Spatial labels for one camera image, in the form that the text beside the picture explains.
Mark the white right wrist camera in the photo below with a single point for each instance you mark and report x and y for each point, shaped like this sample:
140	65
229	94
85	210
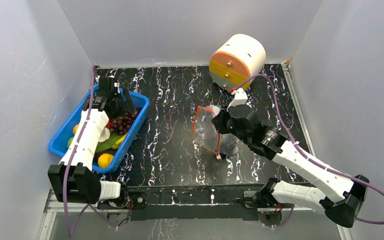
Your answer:
240	97

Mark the white toy garlic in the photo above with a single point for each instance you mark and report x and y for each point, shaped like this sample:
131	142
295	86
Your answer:
105	135

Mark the yellow toy banana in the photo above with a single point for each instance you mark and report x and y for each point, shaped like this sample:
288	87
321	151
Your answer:
118	143

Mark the red toy grapes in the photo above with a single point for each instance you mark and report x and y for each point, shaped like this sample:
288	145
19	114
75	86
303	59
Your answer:
121	125

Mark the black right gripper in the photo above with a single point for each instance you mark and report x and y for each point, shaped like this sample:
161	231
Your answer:
221	122

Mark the round drawer cabinet toy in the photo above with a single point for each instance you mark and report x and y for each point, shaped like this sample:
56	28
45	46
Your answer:
239	58

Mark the yellow toy lemon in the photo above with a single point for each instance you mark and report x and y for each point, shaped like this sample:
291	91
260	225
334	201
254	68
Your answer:
75	129

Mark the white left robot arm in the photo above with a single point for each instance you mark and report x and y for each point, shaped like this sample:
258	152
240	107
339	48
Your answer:
72	179

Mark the green toy vegetable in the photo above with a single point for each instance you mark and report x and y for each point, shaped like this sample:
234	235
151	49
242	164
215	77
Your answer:
106	145

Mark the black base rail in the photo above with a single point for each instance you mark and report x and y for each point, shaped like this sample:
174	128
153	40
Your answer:
221	201

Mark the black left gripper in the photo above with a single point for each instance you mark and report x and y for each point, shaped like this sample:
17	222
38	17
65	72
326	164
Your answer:
127	107

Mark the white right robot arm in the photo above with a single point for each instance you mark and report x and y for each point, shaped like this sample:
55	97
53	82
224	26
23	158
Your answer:
338	197

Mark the clear zip bag orange zipper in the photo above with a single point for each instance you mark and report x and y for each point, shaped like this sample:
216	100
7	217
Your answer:
204	132

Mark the yellow orange toy fruit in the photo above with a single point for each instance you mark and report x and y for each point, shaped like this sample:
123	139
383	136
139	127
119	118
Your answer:
105	160

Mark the green toy fruit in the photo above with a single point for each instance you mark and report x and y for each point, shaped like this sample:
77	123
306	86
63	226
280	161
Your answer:
69	142

